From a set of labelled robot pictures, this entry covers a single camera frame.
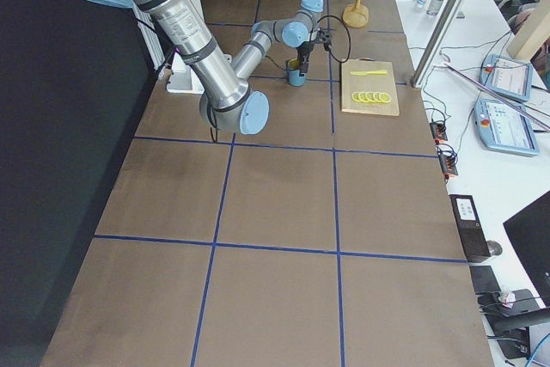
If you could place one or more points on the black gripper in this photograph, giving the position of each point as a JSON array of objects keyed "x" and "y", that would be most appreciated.
[{"x": 304, "y": 51}]

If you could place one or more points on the teal mug yellow inside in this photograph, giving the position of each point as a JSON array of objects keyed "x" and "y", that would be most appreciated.
[{"x": 295, "y": 76}]

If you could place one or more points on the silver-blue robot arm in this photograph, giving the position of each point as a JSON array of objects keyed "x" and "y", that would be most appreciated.
[
  {"x": 228, "y": 103},
  {"x": 301, "y": 32}
]

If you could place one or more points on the wooden cup storage rack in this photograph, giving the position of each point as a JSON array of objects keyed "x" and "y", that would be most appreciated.
[{"x": 355, "y": 15}]

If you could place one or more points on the bamboo cutting board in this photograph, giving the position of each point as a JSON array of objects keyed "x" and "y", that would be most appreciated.
[{"x": 350, "y": 84}]

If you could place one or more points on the yellow plastic knife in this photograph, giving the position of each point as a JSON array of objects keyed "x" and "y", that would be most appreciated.
[{"x": 368, "y": 72}]

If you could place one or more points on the orange-black adapter far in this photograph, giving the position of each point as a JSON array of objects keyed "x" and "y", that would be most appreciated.
[{"x": 438, "y": 131}]

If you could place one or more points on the orange-black adapter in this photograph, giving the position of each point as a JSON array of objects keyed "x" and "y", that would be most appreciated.
[
  {"x": 448, "y": 159},
  {"x": 438, "y": 131}
]

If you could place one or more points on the orange-black adapter near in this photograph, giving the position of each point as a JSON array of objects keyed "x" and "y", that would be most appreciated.
[{"x": 448, "y": 159}]

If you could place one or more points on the far teach pendant tablet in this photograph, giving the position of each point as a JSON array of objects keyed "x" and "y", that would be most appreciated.
[{"x": 508, "y": 77}]

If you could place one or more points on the teach pendant tablet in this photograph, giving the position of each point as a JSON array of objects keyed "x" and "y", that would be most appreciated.
[
  {"x": 508, "y": 77},
  {"x": 504, "y": 130}
]

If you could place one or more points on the near teach pendant tablet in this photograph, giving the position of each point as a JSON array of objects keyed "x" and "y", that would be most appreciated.
[{"x": 504, "y": 130}]

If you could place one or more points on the black box with label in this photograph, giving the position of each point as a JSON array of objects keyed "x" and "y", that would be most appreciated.
[{"x": 469, "y": 228}]

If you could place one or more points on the black monitor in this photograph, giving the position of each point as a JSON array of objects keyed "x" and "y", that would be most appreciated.
[{"x": 528, "y": 232}]

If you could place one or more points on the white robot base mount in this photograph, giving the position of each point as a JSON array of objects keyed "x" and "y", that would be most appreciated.
[{"x": 183, "y": 80}]

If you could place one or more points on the aluminium frame post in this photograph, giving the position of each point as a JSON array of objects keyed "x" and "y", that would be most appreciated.
[{"x": 446, "y": 16}]

